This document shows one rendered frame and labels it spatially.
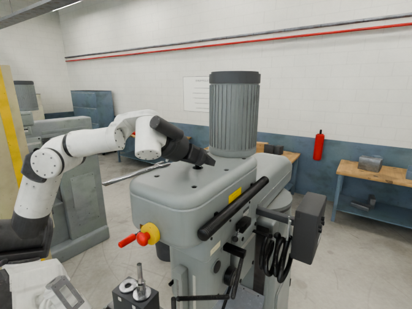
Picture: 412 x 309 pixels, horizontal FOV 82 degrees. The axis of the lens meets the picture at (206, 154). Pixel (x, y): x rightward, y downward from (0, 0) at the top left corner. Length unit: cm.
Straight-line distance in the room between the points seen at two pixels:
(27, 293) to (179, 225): 43
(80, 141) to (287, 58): 463
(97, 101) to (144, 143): 738
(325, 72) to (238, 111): 405
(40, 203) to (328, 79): 461
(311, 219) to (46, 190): 84
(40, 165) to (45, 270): 32
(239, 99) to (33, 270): 81
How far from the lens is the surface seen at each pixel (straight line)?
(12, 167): 233
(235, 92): 88
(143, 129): 61
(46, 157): 70
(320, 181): 516
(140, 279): 137
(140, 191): 70
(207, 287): 95
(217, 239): 80
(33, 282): 86
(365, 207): 461
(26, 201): 81
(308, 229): 96
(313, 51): 495
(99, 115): 800
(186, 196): 62
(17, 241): 88
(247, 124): 91
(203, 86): 586
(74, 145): 69
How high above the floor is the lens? 216
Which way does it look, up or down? 16 degrees down
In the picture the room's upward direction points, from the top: straight up
